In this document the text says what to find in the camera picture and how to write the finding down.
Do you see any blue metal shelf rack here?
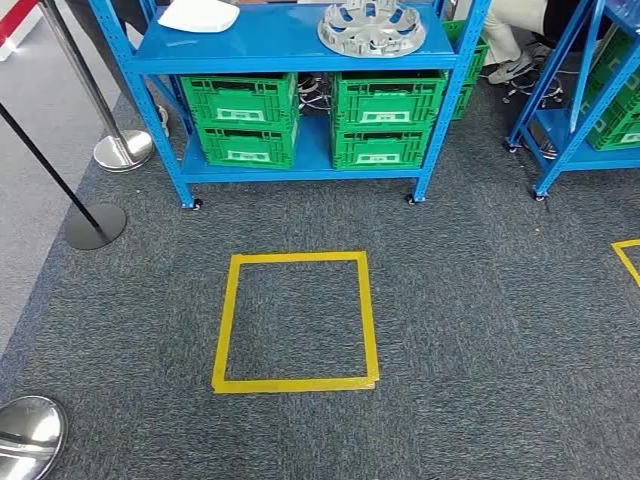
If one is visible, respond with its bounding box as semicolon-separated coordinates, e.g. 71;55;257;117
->
506;0;640;202
87;0;494;212

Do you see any green plastic crate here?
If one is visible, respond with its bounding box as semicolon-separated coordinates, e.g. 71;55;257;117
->
451;82;477;122
582;29;640;130
442;19;490;87
331;70;448;132
180;72;300;130
330;122;433;172
196;119;300;170
587;99;640;152

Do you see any silver plastic wheel hubcap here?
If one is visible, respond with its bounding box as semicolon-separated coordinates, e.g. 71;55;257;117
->
316;0;427;60

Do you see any chrome office chair base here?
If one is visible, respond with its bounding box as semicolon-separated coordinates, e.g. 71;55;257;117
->
502;69;566;105

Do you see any white curved plastic part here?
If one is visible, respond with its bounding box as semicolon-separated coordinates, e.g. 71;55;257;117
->
157;0;241;34

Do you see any yellow floor tape square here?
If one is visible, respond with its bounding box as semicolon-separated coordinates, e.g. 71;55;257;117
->
611;238;640;289
211;250;380;396

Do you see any chrome barrier stanchion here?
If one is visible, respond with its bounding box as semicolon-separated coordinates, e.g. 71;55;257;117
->
0;396;69;480
37;0;155;174

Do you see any black barrier stanchion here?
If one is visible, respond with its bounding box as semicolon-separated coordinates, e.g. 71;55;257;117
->
0;102;128;252

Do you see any red barrier belt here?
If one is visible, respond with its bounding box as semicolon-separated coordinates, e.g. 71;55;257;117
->
0;0;38;40

